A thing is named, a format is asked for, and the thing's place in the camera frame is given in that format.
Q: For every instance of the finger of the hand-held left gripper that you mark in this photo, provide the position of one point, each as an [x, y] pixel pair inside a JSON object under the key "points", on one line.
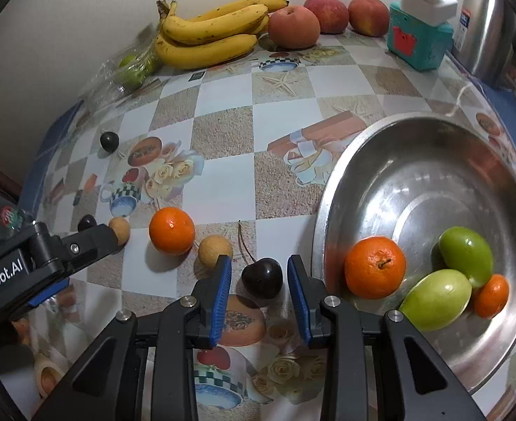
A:
{"points": [[91, 245], [49, 293]]}

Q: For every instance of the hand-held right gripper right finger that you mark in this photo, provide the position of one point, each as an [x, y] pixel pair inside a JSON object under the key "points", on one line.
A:
{"points": [[299, 302]]}

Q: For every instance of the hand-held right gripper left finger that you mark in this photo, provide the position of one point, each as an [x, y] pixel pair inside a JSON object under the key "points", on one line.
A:
{"points": [[220, 302]]}

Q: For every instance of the brown longan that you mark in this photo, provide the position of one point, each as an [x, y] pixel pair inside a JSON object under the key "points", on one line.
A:
{"points": [[214, 251], [121, 229]]}

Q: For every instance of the dark cherry with stem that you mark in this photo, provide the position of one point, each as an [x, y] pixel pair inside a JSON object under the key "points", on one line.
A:
{"points": [[262, 277]]}

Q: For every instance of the large orange tangerine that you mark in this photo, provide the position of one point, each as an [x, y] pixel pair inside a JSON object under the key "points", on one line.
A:
{"points": [[375, 267]]}

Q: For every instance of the light green jujube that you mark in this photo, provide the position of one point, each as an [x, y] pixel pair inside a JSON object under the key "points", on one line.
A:
{"points": [[435, 300]]}

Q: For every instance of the round metal plate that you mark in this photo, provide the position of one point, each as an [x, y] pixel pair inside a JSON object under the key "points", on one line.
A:
{"points": [[416, 175]]}

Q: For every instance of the dark green jujube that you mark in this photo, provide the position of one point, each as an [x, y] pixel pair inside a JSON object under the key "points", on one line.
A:
{"points": [[466, 250]]}

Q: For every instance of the small orange tangerine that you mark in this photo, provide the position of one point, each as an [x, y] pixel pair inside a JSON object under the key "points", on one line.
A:
{"points": [[490, 297]]}

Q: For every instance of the clear bag with red label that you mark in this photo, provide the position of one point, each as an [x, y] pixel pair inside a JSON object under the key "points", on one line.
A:
{"points": [[10, 219]]}

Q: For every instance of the plastic bag of green fruit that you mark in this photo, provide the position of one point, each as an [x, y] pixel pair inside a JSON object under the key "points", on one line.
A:
{"points": [[130, 68]]}

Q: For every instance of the bunch of yellow bananas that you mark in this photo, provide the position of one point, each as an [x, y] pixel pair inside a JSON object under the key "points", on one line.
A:
{"points": [[205, 50]]}

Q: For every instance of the pale red apple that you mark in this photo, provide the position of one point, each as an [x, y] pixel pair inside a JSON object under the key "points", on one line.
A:
{"points": [[294, 26]]}

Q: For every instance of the teal plastic box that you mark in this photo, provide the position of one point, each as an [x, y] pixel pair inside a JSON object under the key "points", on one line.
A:
{"points": [[418, 39]]}

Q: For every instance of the steel thermos jug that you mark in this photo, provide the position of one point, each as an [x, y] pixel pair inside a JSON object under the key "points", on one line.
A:
{"points": [[486, 30]]}

